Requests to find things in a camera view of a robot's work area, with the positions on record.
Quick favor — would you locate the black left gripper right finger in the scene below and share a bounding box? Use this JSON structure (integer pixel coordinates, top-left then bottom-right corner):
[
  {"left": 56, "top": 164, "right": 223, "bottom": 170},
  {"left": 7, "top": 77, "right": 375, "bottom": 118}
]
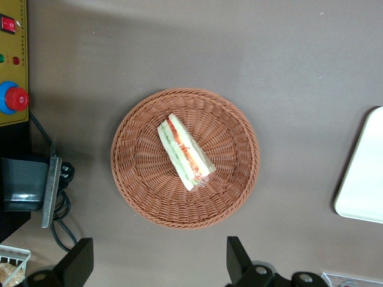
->
[{"left": 224, "top": 236, "right": 330, "bottom": 287}]

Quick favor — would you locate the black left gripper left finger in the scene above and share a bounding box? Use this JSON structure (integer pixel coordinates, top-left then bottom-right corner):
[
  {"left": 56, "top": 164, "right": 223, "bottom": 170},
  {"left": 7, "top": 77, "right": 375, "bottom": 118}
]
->
[{"left": 25, "top": 237, "right": 95, "bottom": 287}]

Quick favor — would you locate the triangle sandwich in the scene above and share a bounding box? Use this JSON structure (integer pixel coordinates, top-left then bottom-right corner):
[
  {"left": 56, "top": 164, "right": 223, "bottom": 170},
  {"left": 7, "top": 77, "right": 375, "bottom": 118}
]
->
[{"left": 157, "top": 112, "right": 217, "bottom": 193}]

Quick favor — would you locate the round brown wicker basket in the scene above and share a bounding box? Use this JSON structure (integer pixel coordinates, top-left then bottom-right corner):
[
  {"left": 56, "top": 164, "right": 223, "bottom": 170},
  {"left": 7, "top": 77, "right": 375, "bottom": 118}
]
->
[{"left": 110, "top": 87, "right": 260, "bottom": 230}]

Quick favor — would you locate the cream plastic serving tray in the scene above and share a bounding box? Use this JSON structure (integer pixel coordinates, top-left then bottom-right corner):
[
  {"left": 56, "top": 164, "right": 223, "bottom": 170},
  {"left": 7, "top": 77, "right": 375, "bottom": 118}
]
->
[{"left": 333, "top": 106, "right": 383, "bottom": 224}]

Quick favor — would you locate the rice cracker snack pack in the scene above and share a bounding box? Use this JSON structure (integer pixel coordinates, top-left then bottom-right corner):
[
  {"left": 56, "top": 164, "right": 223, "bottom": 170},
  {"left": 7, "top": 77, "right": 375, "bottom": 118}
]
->
[{"left": 0, "top": 261, "right": 26, "bottom": 287}]

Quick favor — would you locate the grey metal box with flange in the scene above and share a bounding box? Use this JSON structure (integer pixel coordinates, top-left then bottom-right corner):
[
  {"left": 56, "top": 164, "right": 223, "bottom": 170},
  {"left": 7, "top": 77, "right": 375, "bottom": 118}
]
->
[{"left": 1, "top": 156, "right": 63, "bottom": 229}]

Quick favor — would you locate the clear acrylic bottle rack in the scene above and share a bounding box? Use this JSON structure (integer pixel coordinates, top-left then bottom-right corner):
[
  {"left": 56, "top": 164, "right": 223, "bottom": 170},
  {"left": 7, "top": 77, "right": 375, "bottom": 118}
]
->
[{"left": 321, "top": 270, "right": 383, "bottom": 287}]

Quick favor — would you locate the black fryer appliance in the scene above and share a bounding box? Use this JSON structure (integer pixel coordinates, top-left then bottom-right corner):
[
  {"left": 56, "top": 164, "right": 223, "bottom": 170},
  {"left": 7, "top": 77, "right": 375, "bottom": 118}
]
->
[{"left": 0, "top": 121, "right": 57, "bottom": 243}]

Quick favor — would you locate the red emergency stop button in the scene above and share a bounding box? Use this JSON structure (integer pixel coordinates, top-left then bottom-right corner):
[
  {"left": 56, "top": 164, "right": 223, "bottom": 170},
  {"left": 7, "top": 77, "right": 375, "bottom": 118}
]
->
[{"left": 0, "top": 80, "right": 30, "bottom": 116}]

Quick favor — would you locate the yellow control panel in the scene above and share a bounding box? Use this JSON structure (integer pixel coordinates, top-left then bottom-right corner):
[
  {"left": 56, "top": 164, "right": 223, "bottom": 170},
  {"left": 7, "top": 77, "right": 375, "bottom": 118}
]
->
[{"left": 0, "top": 0, "right": 31, "bottom": 126}]

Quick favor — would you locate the black power cable with plug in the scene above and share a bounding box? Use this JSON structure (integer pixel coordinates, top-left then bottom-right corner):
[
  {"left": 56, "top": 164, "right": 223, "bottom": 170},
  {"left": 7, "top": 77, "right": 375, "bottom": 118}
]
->
[{"left": 28, "top": 110, "right": 79, "bottom": 252}]

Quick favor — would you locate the white wire rack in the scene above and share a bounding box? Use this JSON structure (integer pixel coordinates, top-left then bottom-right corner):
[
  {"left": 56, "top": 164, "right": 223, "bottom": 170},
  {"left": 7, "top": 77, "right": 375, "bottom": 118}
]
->
[{"left": 0, "top": 244, "right": 32, "bottom": 287}]

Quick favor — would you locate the red rocker switch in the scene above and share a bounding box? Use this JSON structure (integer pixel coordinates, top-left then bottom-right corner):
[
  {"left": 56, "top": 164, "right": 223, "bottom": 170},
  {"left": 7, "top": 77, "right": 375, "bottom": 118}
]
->
[{"left": 1, "top": 14, "right": 17, "bottom": 35}]

